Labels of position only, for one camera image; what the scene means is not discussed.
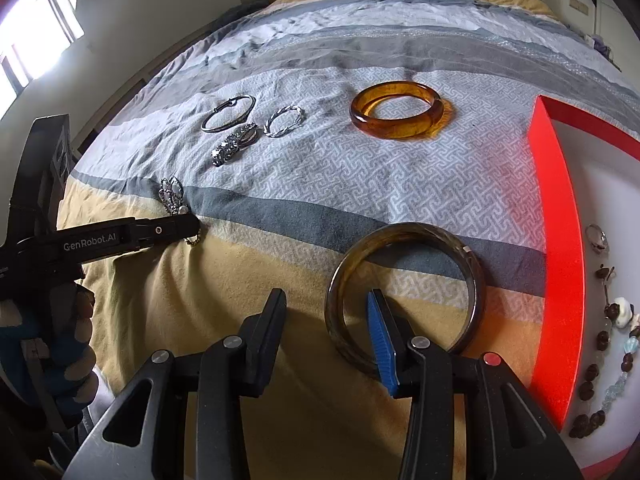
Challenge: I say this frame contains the silver metal watch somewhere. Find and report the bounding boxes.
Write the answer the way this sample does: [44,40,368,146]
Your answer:
[212,124,260,167]

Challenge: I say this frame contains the silver clasp bangle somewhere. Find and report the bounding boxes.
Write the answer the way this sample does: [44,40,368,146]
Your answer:
[200,94,256,133]

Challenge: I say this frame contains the red white jewelry box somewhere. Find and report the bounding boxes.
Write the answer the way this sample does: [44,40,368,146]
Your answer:
[528,96,639,479]

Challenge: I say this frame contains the window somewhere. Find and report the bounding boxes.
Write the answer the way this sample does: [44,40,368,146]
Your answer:
[1,0,85,113]

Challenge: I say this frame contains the white wardrobe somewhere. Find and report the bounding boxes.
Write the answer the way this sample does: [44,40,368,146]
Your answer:
[593,0,640,87]

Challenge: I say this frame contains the beaded bracelet with shells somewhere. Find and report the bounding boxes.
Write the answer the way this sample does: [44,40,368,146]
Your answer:
[567,263,640,440]

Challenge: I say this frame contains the silver chain bracelet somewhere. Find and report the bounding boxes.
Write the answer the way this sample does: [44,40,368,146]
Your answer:
[157,175,203,247]

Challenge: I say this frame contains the dark clothes pile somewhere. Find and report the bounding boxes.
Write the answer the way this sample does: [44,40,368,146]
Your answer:
[217,0,269,27]

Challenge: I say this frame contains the small silver ring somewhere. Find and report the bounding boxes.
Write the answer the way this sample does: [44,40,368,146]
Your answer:
[584,224,611,255]

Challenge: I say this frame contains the dark brown bangle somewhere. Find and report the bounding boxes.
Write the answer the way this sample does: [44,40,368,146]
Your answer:
[324,222,487,380]

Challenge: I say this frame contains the left hand blue white glove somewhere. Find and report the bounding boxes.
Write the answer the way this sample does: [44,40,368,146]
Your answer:
[1,283,99,432]

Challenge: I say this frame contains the twisted silver bangle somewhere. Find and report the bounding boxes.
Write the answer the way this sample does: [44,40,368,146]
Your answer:
[264,105,307,139]

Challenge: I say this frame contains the striped bed duvet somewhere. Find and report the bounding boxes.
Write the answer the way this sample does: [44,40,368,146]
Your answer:
[58,0,639,479]

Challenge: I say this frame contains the amber orange bangle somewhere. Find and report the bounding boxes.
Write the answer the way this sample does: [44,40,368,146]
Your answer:
[349,80,454,141]

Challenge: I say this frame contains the items on nightstand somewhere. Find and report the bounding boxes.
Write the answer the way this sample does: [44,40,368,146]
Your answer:
[586,35,612,60]

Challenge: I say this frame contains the wall socket plate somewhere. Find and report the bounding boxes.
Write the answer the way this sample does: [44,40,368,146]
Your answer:
[568,0,590,16]

